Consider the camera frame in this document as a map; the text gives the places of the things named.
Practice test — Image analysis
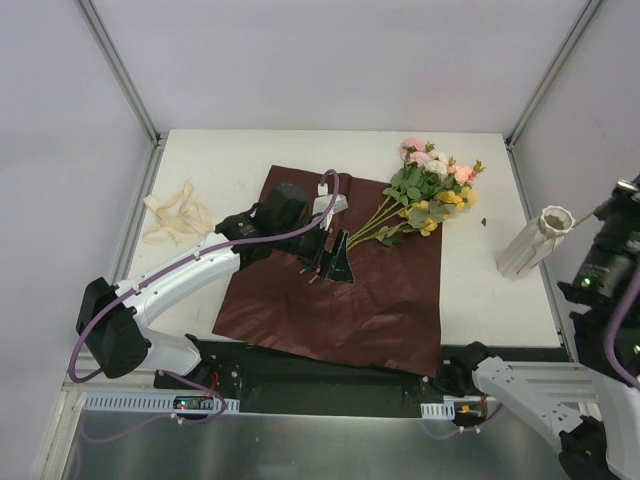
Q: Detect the right white cable duct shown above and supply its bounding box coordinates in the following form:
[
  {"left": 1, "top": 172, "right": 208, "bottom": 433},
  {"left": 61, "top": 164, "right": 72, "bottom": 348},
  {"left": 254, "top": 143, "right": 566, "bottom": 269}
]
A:
[{"left": 420, "top": 401, "right": 456, "bottom": 421}]

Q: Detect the artificial flower bouquet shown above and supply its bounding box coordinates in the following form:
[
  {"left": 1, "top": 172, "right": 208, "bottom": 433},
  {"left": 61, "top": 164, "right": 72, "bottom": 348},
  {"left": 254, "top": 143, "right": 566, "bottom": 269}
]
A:
[{"left": 347, "top": 138, "right": 486, "bottom": 251}]

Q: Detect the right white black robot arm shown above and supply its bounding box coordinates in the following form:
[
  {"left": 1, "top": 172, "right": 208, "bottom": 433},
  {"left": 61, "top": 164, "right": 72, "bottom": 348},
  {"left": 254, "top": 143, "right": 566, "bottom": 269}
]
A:
[{"left": 430, "top": 179, "right": 639, "bottom": 479}]

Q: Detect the red wrapping paper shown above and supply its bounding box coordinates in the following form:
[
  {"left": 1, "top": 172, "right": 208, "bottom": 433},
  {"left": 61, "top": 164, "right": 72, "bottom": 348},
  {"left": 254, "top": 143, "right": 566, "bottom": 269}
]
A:
[{"left": 211, "top": 164, "right": 444, "bottom": 377}]

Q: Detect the white cable duct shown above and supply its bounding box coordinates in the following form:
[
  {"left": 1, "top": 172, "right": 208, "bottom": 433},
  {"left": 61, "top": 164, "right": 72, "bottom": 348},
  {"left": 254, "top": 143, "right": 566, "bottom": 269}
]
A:
[
  {"left": 84, "top": 393, "right": 223, "bottom": 415},
  {"left": 420, "top": 401, "right": 456, "bottom": 421}
]

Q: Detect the right aluminium frame post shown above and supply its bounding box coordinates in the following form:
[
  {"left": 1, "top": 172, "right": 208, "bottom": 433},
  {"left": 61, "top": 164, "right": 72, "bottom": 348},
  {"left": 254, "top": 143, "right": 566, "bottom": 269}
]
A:
[{"left": 505, "top": 0, "right": 606, "bottom": 152}]

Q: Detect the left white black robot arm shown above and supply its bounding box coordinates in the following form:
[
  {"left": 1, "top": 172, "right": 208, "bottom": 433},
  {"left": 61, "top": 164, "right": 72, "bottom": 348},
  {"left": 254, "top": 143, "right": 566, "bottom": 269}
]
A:
[{"left": 76, "top": 183, "right": 354, "bottom": 389}]

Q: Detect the left white cable duct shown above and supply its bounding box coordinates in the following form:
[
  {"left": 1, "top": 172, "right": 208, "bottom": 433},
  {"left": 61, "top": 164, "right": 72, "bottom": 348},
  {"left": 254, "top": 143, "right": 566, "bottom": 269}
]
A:
[{"left": 84, "top": 393, "right": 223, "bottom": 415}]

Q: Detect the white ribbed vase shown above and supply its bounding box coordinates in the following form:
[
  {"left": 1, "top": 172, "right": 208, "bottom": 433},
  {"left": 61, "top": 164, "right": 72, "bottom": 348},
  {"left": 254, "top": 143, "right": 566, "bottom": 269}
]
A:
[{"left": 496, "top": 205, "right": 576, "bottom": 280}]

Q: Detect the cream ribbon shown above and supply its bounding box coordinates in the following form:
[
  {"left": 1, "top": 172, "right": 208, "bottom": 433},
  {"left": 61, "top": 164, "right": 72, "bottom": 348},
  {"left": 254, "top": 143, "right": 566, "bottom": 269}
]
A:
[{"left": 142, "top": 180, "right": 213, "bottom": 245}]

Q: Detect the left aluminium frame post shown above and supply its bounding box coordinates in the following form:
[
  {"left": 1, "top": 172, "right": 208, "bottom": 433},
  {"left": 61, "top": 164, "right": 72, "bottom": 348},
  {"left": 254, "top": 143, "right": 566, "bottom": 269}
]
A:
[{"left": 75, "top": 0, "right": 162, "bottom": 146}]

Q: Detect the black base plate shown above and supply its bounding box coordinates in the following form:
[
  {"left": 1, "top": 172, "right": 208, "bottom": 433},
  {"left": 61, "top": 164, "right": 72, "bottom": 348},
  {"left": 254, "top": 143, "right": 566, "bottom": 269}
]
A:
[{"left": 184, "top": 340, "right": 450, "bottom": 419}]

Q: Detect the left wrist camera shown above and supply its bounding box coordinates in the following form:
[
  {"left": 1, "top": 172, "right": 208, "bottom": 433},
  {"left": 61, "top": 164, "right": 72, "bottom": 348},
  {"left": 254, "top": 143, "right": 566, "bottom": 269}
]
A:
[{"left": 312, "top": 183, "right": 348, "bottom": 215}]

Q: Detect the aluminium frame post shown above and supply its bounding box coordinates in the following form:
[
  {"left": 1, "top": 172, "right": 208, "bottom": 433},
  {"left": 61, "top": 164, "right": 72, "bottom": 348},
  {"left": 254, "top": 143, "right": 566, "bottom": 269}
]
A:
[
  {"left": 75, "top": 0, "right": 162, "bottom": 146},
  {"left": 505, "top": 0, "right": 606, "bottom": 152}
]

